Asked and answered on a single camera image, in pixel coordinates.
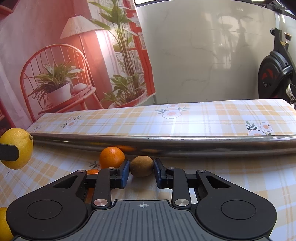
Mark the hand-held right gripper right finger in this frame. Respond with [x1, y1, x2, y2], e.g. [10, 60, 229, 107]
[154, 158, 228, 209]

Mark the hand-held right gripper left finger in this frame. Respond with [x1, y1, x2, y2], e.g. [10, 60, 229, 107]
[52, 159, 130, 210]

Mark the large yellow lemon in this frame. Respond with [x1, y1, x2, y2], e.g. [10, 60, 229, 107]
[0, 128, 34, 170]

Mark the brown kiwi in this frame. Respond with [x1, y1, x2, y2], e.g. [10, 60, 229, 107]
[130, 156, 154, 177]

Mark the mandarin orange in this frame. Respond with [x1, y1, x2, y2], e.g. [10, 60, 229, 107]
[99, 147, 126, 169]
[85, 169, 100, 202]

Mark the long metal pole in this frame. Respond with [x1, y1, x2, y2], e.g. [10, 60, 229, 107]
[30, 133, 296, 158]

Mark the yellow-green lemon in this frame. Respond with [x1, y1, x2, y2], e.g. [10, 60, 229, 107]
[0, 207, 14, 241]

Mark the plaid floral tablecloth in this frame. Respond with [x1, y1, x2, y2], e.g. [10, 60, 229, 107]
[0, 98, 296, 241]

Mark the black exercise bike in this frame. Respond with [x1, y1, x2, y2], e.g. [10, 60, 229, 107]
[252, 0, 296, 109]

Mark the printed wall backdrop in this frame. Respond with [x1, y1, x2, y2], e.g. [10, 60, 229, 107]
[0, 0, 156, 139]

